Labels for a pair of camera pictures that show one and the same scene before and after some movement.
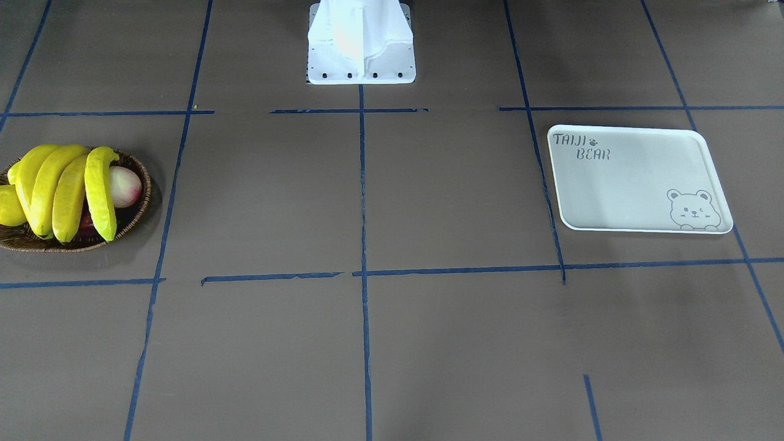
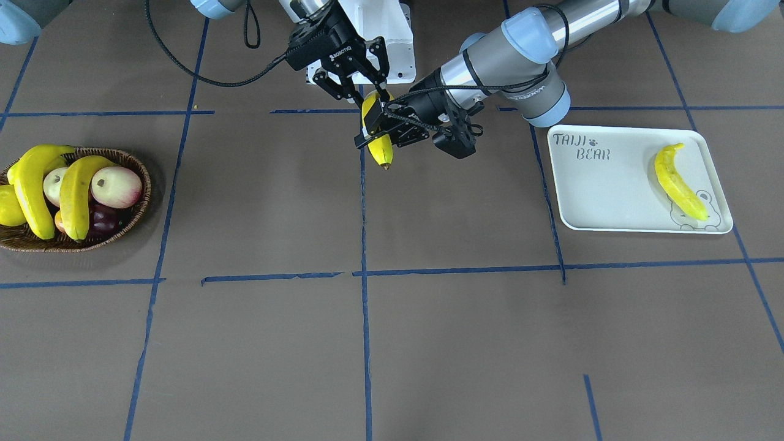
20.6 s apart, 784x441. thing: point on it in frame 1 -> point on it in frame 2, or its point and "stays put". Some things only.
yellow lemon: [11, 212] stays put
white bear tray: [637, 179] stays put
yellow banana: [58, 160] -> [74, 192]
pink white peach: [126, 185] stays put
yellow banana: [25, 174] stays put
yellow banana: [97, 172] -> [674, 184]
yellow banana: [69, 201] -> [382, 149]
